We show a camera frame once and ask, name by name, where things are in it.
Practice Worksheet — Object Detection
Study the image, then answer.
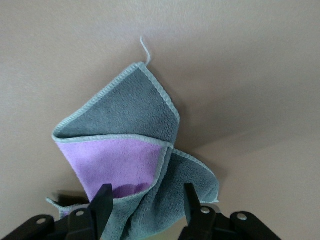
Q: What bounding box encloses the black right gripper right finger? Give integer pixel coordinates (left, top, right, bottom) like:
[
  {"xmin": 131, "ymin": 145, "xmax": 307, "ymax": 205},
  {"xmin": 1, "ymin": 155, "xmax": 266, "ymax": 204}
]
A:
[{"xmin": 183, "ymin": 183, "xmax": 283, "ymax": 240}]

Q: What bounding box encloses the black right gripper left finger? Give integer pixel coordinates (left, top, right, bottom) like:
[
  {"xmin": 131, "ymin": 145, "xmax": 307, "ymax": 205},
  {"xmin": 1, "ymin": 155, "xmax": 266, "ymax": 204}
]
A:
[{"xmin": 0, "ymin": 183, "xmax": 114, "ymax": 240}]

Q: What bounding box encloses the grey and purple microfibre towel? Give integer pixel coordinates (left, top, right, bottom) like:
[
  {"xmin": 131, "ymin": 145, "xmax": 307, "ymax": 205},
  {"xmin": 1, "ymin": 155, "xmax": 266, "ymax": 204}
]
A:
[{"xmin": 46, "ymin": 36, "xmax": 221, "ymax": 240}]

